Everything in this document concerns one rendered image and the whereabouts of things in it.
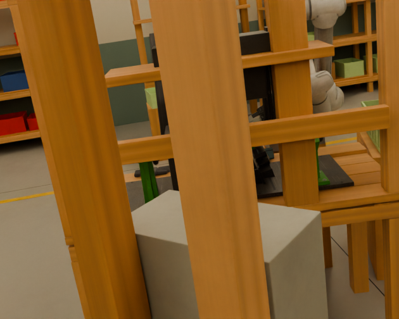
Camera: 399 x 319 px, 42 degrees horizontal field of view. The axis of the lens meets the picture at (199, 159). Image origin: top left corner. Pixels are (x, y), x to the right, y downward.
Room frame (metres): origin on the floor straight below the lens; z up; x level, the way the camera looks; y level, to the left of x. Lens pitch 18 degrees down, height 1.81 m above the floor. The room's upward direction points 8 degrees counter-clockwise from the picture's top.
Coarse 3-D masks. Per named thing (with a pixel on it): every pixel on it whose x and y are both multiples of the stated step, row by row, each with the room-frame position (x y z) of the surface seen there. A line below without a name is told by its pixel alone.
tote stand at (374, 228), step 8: (360, 136) 3.20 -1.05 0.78; (368, 136) 3.14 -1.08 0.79; (368, 144) 2.98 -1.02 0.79; (368, 152) 2.89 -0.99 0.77; (376, 152) 2.82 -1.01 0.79; (376, 160) 2.73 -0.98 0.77; (368, 224) 3.02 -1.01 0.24; (376, 224) 2.74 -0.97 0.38; (368, 232) 3.03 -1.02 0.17; (376, 232) 2.74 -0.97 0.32; (368, 240) 3.04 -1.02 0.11; (376, 240) 2.74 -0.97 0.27; (368, 248) 3.06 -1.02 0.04; (376, 248) 2.74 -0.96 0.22; (376, 256) 2.74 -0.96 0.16; (376, 264) 2.74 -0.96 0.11; (376, 272) 2.74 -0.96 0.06
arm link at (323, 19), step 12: (312, 0) 2.80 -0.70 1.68; (324, 0) 2.79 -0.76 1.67; (336, 0) 2.79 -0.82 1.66; (312, 12) 2.80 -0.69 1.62; (324, 12) 2.79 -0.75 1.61; (336, 12) 2.80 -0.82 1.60; (324, 24) 2.82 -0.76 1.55; (324, 36) 2.87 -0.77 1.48; (324, 60) 2.93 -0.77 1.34; (336, 96) 3.02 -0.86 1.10; (336, 108) 3.03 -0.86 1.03
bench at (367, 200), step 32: (352, 160) 2.50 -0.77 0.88; (320, 192) 2.15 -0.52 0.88; (352, 192) 2.10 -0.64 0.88; (384, 192) 2.05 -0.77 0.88; (352, 224) 2.64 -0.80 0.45; (384, 224) 2.09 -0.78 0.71; (352, 256) 2.64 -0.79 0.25; (384, 256) 2.11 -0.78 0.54; (352, 288) 2.67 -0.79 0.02; (384, 288) 2.12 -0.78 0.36
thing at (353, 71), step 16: (256, 0) 7.95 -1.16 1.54; (352, 0) 7.60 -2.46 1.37; (368, 0) 7.67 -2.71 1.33; (352, 16) 8.13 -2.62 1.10; (368, 16) 7.67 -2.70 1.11; (352, 32) 8.16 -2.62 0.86; (368, 32) 7.66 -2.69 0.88; (368, 48) 7.66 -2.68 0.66; (336, 64) 7.96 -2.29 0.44; (352, 64) 7.69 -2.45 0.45; (368, 64) 7.66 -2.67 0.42; (336, 80) 7.61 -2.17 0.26; (352, 80) 7.59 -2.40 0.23; (368, 80) 7.62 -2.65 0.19
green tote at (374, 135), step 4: (372, 100) 3.37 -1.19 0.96; (376, 100) 3.35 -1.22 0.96; (364, 104) 3.28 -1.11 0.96; (368, 104) 3.36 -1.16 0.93; (372, 104) 3.36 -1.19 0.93; (376, 104) 3.35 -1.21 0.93; (368, 132) 3.14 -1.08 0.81; (372, 132) 2.99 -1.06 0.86; (376, 132) 2.88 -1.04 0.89; (372, 136) 2.99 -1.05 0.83; (376, 136) 2.89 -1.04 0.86; (372, 140) 2.99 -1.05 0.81; (376, 140) 2.89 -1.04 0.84; (376, 144) 2.88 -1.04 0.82
